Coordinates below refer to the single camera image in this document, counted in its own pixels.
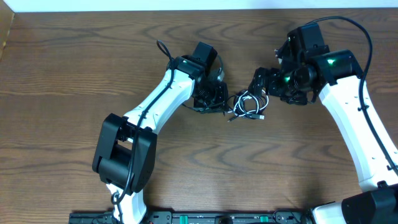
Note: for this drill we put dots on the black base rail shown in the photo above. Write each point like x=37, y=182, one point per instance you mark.
x=279, y=216

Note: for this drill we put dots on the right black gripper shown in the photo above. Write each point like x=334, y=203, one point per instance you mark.
x=272, y=75

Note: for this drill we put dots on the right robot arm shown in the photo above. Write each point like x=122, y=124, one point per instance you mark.
x=310, y=71

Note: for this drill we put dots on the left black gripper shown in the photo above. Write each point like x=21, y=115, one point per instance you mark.
x=220, y=104

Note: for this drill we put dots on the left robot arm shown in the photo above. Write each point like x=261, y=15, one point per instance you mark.
x=125, y=153

